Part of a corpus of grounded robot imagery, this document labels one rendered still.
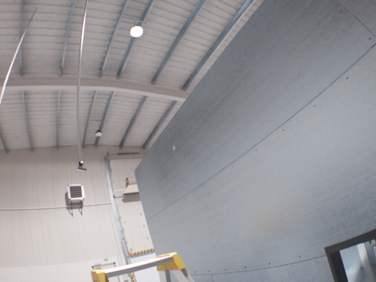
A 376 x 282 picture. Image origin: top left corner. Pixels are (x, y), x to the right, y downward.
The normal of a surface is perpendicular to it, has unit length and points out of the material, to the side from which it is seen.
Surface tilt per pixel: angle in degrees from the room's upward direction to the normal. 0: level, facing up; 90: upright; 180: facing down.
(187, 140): 90
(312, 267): 90
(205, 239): 90
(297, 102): 90
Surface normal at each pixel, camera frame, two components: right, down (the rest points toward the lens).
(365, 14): -0.82, 0.00
